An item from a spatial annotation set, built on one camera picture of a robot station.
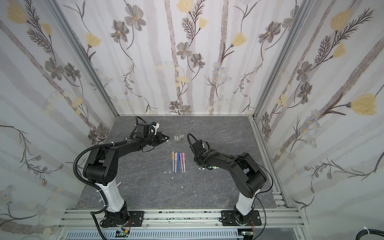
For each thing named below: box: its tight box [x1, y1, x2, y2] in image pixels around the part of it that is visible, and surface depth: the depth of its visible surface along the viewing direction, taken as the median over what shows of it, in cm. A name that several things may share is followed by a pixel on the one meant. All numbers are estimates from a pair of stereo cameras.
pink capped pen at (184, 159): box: [182, 152, 186, 173], surface depth 97 cm
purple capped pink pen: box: [179, 152, 184, 173], surface depth 97 cm
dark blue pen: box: [176, 152, 181, 173], surface depth 97 cm
